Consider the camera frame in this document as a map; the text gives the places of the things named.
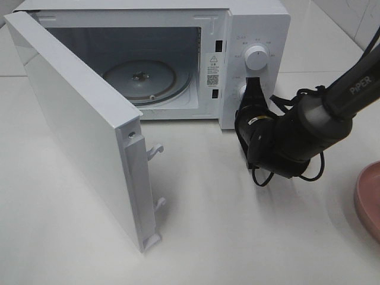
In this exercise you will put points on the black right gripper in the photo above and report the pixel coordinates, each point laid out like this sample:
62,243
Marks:
254,126

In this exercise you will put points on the white microwave door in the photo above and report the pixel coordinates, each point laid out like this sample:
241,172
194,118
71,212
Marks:
96,126

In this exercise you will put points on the pink round plate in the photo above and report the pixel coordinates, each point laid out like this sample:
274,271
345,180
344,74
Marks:
366,199

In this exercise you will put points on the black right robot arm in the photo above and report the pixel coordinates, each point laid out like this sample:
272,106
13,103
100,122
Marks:
313,120

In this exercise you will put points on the lower white microwave knob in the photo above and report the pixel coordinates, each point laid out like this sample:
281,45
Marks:
241,91

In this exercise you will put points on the white microwave knob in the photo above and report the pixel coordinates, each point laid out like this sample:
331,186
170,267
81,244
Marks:
241,91
256,57

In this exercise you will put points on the upper white microwave knob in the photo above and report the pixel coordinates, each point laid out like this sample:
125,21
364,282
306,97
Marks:
256,57

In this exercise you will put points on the white warning label sticker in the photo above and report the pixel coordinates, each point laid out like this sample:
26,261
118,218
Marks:
212,69

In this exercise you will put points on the white microwave oven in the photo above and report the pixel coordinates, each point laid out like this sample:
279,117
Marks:
104,34

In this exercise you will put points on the glass microwave turntable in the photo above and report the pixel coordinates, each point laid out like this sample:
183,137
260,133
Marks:
142,81

